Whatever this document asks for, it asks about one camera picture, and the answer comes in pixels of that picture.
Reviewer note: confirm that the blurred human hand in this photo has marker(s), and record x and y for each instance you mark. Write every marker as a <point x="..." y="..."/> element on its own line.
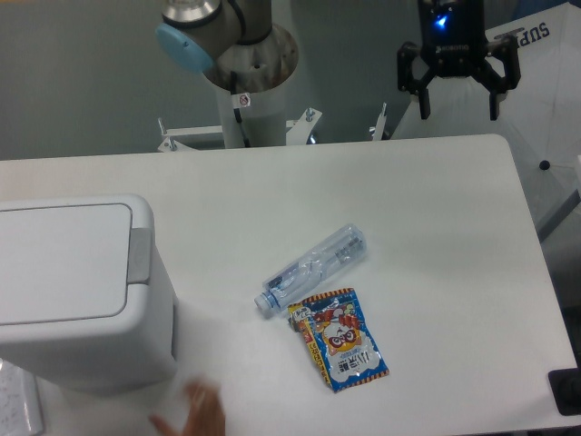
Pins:
<point x="206" y="415"/>

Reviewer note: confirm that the white paper with writing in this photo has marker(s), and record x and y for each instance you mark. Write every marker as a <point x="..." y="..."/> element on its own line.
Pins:
<point x="21" y="412"/>

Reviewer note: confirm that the white metal base frame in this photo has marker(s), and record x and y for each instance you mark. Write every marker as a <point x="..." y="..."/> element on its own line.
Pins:
<point x="243" y="132"/>

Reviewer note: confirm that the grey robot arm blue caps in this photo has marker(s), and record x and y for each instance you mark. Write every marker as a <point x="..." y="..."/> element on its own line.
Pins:
<point x="195" y="34"/>

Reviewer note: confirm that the white trash can lid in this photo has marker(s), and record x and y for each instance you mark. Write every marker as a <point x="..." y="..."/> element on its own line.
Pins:
<point x="68" y="263"/>

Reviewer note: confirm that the white trash can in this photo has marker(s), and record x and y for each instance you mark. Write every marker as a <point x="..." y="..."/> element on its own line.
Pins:
<point x="129" y="350"/>

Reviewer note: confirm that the blue snack bag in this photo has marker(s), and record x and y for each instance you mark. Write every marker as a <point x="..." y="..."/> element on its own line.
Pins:
<point x="334" y="329"/>

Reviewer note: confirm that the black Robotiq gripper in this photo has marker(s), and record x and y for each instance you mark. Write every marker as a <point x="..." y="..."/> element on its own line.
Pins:
<point x="454" y="45"/>

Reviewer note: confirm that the black device at table edge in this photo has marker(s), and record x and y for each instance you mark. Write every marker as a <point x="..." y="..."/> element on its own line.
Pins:
<point x="565" y="385"/>

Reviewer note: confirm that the white Superior umbrella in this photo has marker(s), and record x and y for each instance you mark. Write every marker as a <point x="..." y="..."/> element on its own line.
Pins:
<point x="540" y="119"/>

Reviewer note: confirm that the clear plastic water bottle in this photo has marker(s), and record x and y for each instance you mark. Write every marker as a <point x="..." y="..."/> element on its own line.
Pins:
<point x="334" y="254"/>

